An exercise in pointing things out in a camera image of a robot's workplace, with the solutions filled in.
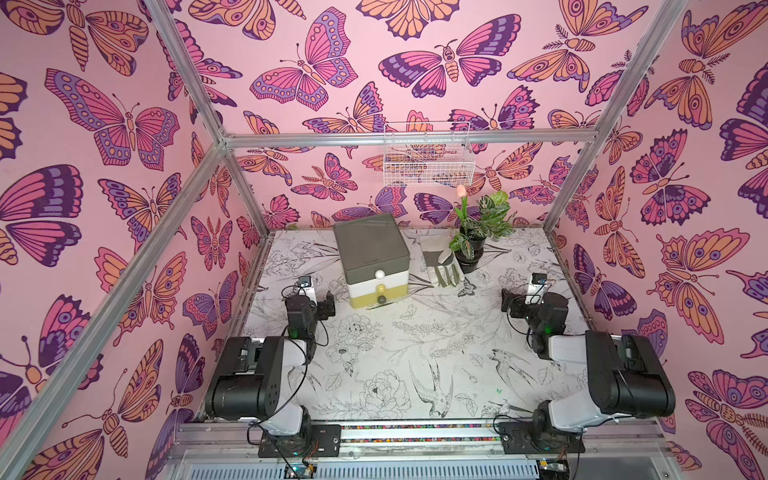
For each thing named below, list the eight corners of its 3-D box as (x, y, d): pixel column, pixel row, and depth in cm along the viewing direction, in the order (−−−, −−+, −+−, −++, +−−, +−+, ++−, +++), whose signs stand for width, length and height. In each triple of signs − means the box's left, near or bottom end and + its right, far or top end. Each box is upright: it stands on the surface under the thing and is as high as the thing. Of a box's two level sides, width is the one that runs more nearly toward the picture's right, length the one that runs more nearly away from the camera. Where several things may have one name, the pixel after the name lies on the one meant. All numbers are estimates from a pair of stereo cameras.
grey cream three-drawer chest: (349, 314, 99) (340, 276, 82) (342, 260, 114) (333, 219, 97) (409, 302, 102) (412, 263, 85) (394, 252, 116) (394, 210, 100)
